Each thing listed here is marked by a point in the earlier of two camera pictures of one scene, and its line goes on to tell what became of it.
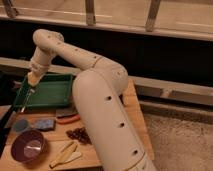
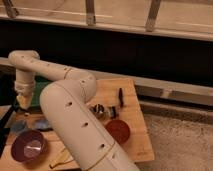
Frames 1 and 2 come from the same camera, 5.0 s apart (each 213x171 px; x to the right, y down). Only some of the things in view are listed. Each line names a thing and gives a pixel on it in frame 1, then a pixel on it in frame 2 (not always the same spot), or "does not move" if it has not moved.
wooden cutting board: (69, 145) does not move
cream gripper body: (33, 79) to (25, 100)
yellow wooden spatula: (69, 153) does not move
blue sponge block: (47, 124) does not move
